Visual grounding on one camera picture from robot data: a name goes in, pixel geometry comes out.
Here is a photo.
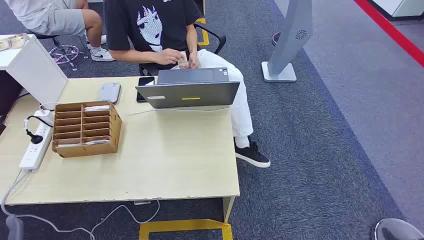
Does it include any round grey dome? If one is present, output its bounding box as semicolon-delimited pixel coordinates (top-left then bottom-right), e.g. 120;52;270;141
371;217;424;240

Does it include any cardboard key card organiser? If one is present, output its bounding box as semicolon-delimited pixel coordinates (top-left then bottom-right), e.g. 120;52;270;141
51;101;123;159

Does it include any grey kiosk stand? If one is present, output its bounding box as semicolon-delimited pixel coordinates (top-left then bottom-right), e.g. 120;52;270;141
261;0;314;83

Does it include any grey laptop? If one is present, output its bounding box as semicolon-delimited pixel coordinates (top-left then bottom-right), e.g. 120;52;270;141
135;67;241;110

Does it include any chrome base stool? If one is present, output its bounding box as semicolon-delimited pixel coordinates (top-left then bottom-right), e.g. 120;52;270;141
25;31;90;72

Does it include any grey card reader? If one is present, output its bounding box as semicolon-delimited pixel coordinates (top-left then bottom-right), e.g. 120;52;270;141
96;82;122;105

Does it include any person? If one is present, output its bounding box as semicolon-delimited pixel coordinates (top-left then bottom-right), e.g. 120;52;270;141
3;0;116;63
103;0;272;169

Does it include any wooden desk leg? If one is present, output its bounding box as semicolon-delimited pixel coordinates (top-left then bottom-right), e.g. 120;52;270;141
222;196;236;223

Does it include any white cabinet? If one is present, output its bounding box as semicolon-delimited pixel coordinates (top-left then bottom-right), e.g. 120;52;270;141
0;34;69;110

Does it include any person's left hand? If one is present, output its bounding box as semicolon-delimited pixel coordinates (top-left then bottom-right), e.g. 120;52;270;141
187;49;200;69

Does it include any white power strip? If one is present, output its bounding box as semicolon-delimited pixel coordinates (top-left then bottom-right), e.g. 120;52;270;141
18;110;55;173

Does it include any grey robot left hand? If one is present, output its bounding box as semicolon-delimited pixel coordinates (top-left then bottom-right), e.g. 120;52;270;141
5;214;25;240

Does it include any white power adapter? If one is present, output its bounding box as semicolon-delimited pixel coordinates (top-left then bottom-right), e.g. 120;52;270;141
34;109;55;125

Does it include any white looping cable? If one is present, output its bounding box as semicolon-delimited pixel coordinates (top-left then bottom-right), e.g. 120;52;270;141
91;199;161;239

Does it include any printed paper stack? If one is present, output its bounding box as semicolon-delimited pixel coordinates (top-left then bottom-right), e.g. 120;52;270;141
0;33;31;52

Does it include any person's right hand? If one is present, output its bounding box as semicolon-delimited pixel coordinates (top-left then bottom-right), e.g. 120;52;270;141
155;48;185;66

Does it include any white platform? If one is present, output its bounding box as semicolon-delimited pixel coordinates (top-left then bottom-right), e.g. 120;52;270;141
369;0;424;21

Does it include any thin white charging cable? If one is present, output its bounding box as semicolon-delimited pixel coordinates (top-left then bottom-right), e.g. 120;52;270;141
39;101;242;117

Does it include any black sneaker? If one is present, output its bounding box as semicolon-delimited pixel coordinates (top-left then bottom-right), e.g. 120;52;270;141
234;140;272;169

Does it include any grey power strip cord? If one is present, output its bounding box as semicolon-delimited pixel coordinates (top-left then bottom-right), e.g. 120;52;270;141
0;170;97;240

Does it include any black office chair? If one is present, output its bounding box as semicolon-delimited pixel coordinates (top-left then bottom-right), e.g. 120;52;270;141
138;22;227;77

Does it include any black smartphone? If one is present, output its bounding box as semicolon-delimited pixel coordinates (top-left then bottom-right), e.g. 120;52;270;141
136;76;156;103

